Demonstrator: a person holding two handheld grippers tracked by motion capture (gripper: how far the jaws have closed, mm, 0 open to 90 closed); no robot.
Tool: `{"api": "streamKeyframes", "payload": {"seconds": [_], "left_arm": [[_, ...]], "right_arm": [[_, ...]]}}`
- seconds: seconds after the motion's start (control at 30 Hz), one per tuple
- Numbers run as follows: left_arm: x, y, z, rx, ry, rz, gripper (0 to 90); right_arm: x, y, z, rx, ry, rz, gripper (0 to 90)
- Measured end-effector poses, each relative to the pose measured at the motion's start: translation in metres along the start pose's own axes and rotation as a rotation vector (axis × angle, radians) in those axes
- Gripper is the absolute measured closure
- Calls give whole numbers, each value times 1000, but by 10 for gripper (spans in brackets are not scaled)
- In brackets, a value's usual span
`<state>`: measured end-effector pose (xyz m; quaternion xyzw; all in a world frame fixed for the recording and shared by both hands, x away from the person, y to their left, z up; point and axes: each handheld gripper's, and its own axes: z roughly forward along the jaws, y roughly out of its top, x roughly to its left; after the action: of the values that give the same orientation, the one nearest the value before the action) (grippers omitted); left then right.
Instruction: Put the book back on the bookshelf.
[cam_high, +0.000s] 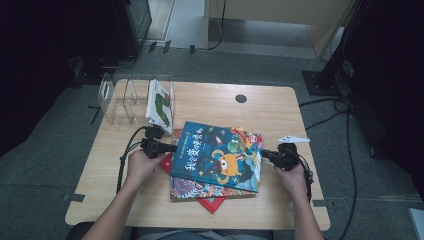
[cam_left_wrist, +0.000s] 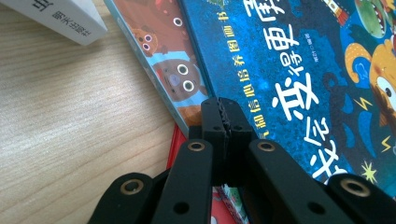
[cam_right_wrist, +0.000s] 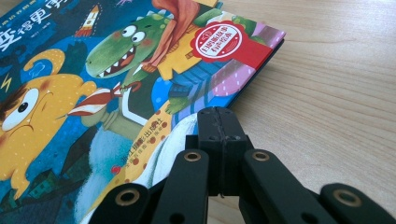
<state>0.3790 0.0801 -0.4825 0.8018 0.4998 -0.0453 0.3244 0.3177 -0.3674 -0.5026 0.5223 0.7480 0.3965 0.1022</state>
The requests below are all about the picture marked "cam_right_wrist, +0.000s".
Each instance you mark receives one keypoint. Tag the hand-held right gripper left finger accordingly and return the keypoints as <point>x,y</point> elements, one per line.
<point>211,130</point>

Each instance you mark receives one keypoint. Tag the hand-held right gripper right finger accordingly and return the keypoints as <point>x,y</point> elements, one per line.
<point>233,137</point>

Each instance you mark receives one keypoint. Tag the blue dinosaur picture book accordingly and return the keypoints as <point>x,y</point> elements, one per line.
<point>93,93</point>

